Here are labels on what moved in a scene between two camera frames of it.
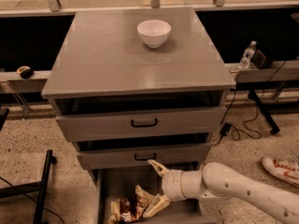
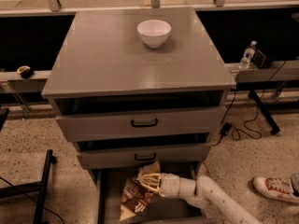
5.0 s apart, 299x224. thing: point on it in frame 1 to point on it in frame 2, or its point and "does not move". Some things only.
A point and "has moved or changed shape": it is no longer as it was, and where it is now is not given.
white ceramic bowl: [154, 33] does not move
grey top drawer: [144, 124] does not move
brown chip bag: [131, 208] has moved or changed shape
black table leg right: [264, 112] does not move
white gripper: [172, 185] to [168, 185]
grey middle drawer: [167, 155] does not move
